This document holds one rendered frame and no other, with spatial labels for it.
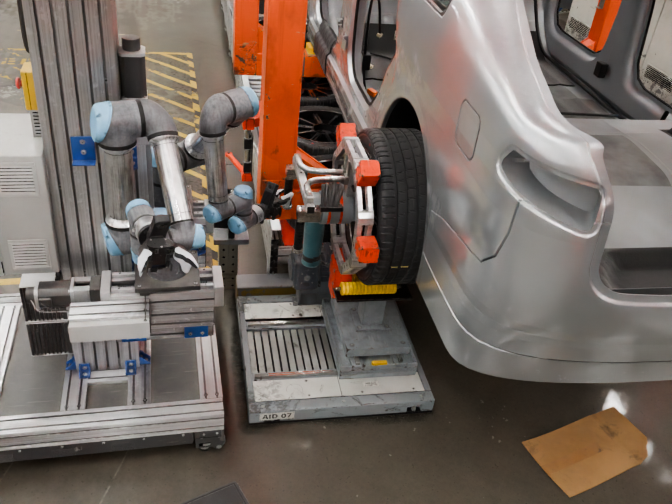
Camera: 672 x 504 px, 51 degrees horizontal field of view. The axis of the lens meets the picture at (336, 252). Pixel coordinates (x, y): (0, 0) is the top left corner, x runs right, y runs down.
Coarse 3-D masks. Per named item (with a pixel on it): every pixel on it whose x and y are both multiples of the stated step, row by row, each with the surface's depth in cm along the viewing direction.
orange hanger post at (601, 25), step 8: (600, 0) 526; (608, 0) 516; (616, 0) 514; (600, 8) 523; (608, 8) 517; (616, 8) 518; (600, 16) 527; (608, 16) 520; (592, 24) 537; (600, 24) 527; (608, 24) 524; (592, 32) 537; (600, 32) 527; (608, 32) 528; (592, 40) 538; (600, 40) 530; (600, 48) 534
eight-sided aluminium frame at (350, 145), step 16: (352, 144) 285; (336, 160) 304; (352, 160) 271; (368, 192) 267; (368, 208) 266; (368, 224) 267; (336, 240) 313; (336, 256) 306; (352, 256) 276; (352, 272) 295
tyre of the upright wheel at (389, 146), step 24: (384, 144) 271; (408, 144) 275; (384, 168) 265; (408, 168) 266; (384, 192) 262; (408, 192) 264; (384, 216) 263; (408, 216) 264; (384, 240) 266; (408, 240) 267; (384, 264) 272; (408, 264) 275
